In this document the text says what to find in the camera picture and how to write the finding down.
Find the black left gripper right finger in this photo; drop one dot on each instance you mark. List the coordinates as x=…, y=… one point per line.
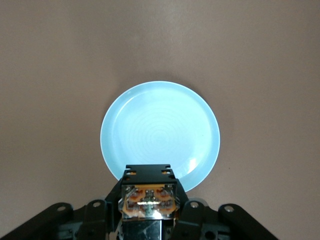
x=195, y=220

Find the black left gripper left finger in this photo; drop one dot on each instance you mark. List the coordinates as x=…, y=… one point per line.
x=100, y=220

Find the light blue round plate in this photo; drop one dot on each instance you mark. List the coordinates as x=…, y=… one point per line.
x=160, y=125

